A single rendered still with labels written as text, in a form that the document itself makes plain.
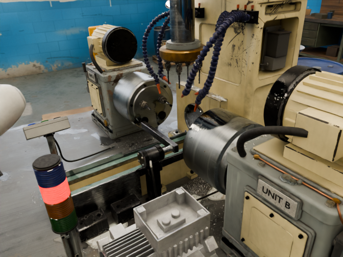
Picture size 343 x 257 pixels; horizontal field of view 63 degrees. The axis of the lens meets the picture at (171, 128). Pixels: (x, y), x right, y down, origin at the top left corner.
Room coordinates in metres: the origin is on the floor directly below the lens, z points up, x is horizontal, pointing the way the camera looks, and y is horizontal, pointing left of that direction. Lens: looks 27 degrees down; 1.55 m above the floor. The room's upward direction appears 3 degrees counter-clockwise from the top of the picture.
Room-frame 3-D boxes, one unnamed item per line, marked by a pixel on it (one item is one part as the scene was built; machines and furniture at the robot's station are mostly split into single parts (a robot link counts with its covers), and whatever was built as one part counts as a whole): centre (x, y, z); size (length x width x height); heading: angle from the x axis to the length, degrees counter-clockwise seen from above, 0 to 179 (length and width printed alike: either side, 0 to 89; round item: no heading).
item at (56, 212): (0.52, 0.27, 1.10); 0.06 x 0.06 x 0.04
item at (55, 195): (0.52, 0.27, 1.14); 0.06 x 0.06 x 0.04
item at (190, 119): (1.11, -0.10, 1.02); 0.15 x 0.02 x 0.15; 32
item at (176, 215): (0.42, 0.01, 1.11); 0.12 x 0.11 x 0.07; 121
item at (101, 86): (1.56, 0.29, 0.99); 0.35 x 0.31 x 0.37; 32
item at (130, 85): (1.36, 0.16, 1.04); 0.37 x 0.25 x 0.25; 32
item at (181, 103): (1.14, -0.16, 0.97); 0.30 x 0.11 x 0.34; 32
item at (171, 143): (0.98, 0.05, 1.01); 0.26 x 0.04 x 0.03; 32
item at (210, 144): (0.78, -0.20, 1.04); 0.41 x 0.25 x 0.25; 32
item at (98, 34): (1.58, 0.34, 1.16); 0.33 x 0.26 x 0.42; 32
